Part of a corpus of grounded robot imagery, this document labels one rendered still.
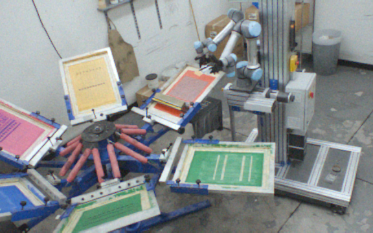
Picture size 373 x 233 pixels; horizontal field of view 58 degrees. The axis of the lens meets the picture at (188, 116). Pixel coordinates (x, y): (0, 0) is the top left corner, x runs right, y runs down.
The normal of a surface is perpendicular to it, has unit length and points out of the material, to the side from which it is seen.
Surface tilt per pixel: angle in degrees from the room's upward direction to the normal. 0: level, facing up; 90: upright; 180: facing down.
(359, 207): 0
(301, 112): 90
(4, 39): 90
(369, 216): 0
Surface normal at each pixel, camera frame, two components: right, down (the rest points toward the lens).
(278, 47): -0.48, 0.54
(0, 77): 0.72, 0.28
